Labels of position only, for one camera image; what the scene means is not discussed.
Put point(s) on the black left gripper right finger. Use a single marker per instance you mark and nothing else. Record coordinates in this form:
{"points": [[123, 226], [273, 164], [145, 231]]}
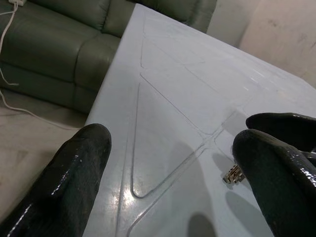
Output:
{"points": [[279, 185]]}

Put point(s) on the white marble table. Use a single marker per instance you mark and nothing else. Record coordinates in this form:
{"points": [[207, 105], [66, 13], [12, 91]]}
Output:
{"points": [[172, 86]]}

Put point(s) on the green leather sofa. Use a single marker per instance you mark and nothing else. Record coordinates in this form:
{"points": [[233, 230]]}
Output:
{"points": [[49, 49]]}

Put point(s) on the white power adapter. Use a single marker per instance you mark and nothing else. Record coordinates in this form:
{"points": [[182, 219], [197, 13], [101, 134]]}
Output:
{"points": [[18, 2]]}

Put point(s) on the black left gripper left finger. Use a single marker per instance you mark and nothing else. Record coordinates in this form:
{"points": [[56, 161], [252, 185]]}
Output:
{"points": [[74, 172]]}

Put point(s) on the silver key bunch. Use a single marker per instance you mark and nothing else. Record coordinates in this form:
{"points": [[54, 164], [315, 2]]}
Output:
{"points": [[233, 172]]}

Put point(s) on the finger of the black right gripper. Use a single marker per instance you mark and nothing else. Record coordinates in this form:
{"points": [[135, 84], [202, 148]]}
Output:
{"points": [[288, 128]]}

